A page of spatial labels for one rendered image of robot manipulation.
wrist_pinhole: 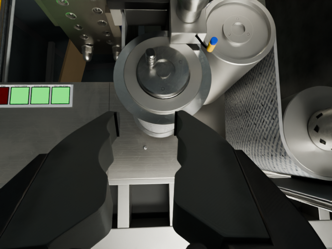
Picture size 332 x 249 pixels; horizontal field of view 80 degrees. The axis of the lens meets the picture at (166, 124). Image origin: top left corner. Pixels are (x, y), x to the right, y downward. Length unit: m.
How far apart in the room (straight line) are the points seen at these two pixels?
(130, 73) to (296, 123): 0.26
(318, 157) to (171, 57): 0.26
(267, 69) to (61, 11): 0.47
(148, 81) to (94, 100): 0.39
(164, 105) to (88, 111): 0.40
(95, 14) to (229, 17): 0.33
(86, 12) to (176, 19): 0.31
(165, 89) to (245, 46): 0.15
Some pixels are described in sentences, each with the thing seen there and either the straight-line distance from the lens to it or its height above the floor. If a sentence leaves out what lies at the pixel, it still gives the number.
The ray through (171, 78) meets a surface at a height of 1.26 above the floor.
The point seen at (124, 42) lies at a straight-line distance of 0.34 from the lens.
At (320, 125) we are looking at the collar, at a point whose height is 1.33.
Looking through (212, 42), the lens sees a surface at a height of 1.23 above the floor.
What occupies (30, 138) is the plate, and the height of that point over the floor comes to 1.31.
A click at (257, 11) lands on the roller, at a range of 0.40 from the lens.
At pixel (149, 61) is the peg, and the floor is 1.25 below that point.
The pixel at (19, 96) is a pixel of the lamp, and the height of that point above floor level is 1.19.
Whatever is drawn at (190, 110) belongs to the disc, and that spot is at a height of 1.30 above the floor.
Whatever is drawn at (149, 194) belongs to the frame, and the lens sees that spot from 0.70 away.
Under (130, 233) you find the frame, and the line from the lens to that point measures 0.66.
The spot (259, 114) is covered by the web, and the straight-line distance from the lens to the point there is 0.40.
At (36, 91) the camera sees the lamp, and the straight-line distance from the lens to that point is 0.73.
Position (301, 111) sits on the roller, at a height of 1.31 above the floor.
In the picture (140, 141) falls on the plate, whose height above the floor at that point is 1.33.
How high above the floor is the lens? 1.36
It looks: 8 degrees down
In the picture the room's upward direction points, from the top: 179 degrees clockwise
